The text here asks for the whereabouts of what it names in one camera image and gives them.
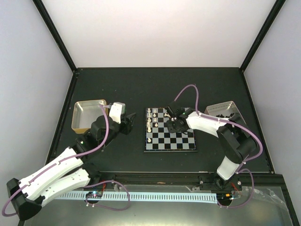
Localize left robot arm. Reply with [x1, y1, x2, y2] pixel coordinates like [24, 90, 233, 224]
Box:
[7, 113, 136, 221]

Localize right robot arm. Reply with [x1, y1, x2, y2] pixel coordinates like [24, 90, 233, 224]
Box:
[166, 108, 263, 190]

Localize black chess pieces in tray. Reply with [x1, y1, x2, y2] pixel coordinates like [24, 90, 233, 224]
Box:
[216, 113, 235, 118]

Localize black and white chessboard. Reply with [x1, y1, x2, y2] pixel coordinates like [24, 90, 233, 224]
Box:
[144, 107, 197, 153]

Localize gold metal tray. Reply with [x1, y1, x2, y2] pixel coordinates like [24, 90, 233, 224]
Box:
[71, 99, 107, 134]

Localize pink metal tray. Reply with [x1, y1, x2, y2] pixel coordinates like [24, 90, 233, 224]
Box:
[204, 101, 245, 121]

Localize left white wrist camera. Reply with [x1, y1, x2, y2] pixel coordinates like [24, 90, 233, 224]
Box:
[109, 102, 126, 124]

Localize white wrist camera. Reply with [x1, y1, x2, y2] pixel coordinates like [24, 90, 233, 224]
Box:
[109, 102, 126, 124]
[165, 101, 183, 118]

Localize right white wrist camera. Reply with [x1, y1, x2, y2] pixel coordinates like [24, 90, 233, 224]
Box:
[165, 101, 183, 118]

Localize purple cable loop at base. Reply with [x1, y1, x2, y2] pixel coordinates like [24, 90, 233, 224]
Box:
[84, 180, 131, 210]

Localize light blue cable duct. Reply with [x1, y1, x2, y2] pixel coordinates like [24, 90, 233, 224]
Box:
[57, 191, 218, 204]

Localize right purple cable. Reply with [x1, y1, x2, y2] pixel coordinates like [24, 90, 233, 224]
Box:
[175, 84, 263, 209]

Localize black aluminium frame rail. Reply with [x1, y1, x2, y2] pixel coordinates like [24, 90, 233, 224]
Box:
[89, 172, 286, 191]

